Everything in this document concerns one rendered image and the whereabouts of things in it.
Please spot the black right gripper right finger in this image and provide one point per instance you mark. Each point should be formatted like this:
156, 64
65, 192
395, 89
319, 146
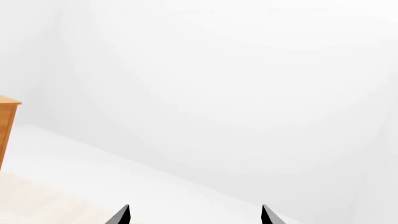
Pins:
270, 217

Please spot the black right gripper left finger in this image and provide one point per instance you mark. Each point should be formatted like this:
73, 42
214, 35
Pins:
121, 217

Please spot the light wooden cabinet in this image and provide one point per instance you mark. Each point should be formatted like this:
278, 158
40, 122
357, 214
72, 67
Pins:
5, 126

